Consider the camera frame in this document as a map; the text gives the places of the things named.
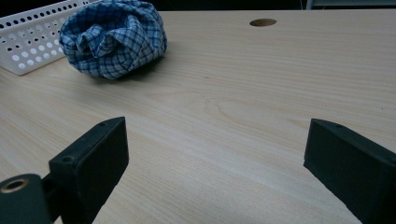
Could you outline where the white perforated plastic basket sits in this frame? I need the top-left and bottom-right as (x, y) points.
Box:
(0, 0), (101, 77)

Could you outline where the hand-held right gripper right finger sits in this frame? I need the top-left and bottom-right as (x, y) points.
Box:
(303, 118), (396, 224)

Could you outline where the round table cable hole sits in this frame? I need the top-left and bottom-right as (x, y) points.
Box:
(248, 18), (277, 28)

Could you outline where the grey metal desk frame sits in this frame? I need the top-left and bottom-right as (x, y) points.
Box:
(306, 0), (396, 10)

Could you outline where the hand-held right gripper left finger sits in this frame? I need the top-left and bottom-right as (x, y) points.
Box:
(43, 116), (130, 224)

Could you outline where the blue checked cloth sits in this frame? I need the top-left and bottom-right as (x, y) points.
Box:
(59, 0), (168, 80)

